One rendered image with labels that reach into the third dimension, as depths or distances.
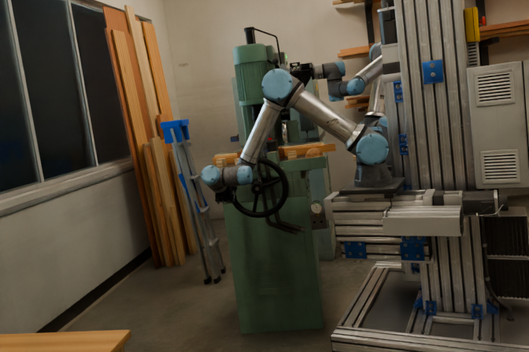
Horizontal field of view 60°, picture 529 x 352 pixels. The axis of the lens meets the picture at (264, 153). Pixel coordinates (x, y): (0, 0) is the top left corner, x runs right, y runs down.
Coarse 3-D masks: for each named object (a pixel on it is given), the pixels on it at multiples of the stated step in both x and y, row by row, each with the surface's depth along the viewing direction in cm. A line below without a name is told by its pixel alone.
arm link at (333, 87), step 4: (328, 80) 226; (332, 80) 225; (336, 80) 224; (340, 80) 225; (328, 84) 227; (332, 84) 225; (336, 84) 223; (328, 88) 227; (332, 88) 225; (336, 88) 222; (328, 92) 228; (332, 92) 225; (336, 92) 223; (332, 96) 226; (336, 96) 225; (340, 96) 223; (344, 96) 222; (332, 100) 226; (336, 100) 226; (340, 100) 226
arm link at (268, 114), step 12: (264, 96) 187; (264, 108) 187; (276, 108) 186; (264, 120) 187; (252, 132) 189; (264, 132) 188; (252, 144) 189; (264, 144) 191; (240, 156) 193; (252, 156) 190; (252, 168) 192
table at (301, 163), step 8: (280, 160) 235; (288, 160) 231; (296, 160) 230; (304, 160) 230; (312, 160) 229; (320, 160) 229; (288, 168) 231; (296, 168) 231; (304, 168) 230; (312, 168) 230; (320, 168) 229; (256, 176) 224; (264, 176) 223; (272, 176) 223
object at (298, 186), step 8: (304, 176) 236; (248, 184) 235; (280, 184) 233; (288, 184) 232; (296, 184) 232; (304, 184) 231; (240, 192) 235; (248, 192) 235; (280, 192) 233; (288, 192) 233; (296, 192) 232; (304, 192) 232; (240, 200) 236; (248, 200) 235
